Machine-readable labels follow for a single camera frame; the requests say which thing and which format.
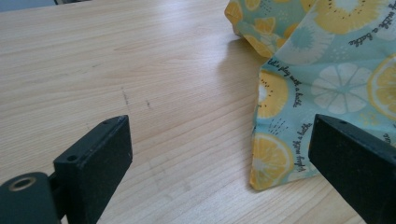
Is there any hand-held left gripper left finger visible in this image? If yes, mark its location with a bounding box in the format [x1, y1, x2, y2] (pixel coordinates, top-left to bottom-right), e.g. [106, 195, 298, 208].
[53, 114, 134, 224]

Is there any lemon print cloth bag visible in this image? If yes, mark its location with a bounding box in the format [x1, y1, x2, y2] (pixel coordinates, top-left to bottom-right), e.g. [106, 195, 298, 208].
[223, 0, 396, 191]

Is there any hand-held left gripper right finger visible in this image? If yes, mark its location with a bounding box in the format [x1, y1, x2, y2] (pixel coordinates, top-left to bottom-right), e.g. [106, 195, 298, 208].
[307, 113, 396, 224]

